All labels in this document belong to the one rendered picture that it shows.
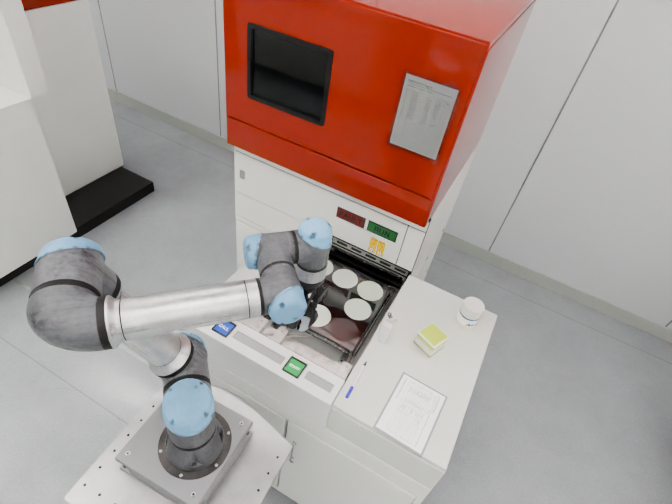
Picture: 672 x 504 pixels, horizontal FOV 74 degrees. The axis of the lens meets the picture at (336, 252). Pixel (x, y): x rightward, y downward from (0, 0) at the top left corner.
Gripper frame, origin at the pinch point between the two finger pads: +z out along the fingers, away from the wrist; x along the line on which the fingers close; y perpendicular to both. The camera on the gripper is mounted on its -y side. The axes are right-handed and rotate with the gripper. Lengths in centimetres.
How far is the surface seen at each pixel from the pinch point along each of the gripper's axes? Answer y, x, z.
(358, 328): 29.4, -8.3, 25.7
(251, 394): -4.3, 11.9, 40.2
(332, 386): 1.9, -12.5, 20.1
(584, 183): 208, -71, 33
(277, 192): 58, 46, 9
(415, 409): 8.2, -36.4, 18.9
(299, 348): 12.1, 4.8, 27.6
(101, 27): 201, 323, 50
